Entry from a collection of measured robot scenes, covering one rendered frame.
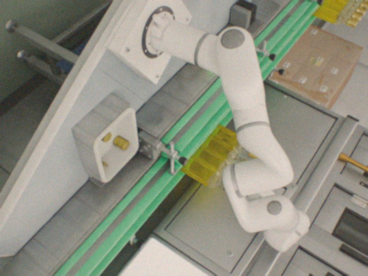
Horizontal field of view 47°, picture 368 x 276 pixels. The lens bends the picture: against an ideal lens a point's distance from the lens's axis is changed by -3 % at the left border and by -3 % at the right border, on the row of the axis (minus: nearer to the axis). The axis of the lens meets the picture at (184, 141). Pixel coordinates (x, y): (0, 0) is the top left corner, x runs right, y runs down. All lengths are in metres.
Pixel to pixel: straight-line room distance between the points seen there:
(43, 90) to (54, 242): 0.89
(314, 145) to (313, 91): 3.43
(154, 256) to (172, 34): 0.75
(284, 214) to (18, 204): 0.71
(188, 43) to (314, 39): 4.87
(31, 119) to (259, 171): 1.19
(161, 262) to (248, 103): 0.70
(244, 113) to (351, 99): 5.43
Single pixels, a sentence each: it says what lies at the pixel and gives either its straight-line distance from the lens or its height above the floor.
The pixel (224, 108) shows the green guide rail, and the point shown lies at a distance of 1.62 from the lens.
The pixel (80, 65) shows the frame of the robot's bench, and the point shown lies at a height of 0.67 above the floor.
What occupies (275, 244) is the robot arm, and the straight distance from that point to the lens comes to 1.29.
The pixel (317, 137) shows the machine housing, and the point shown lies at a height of 1.28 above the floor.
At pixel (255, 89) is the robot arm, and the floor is 1.18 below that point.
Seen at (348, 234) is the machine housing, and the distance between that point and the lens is 1.71.
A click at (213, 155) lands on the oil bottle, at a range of 1.53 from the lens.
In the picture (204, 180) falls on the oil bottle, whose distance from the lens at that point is 1.49.
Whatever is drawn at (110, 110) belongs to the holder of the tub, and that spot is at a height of 0.80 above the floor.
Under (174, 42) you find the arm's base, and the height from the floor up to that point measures 0.89.
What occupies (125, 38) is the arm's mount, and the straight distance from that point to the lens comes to 1.16.
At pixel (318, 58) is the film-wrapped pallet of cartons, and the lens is 5.70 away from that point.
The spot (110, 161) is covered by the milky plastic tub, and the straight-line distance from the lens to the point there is 1.40.
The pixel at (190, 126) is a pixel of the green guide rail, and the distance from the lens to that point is 1.47.
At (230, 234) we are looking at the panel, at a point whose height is 1.21.
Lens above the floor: 1.43
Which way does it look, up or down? 20 degrees down
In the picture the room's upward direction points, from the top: 120 degrees clockwise
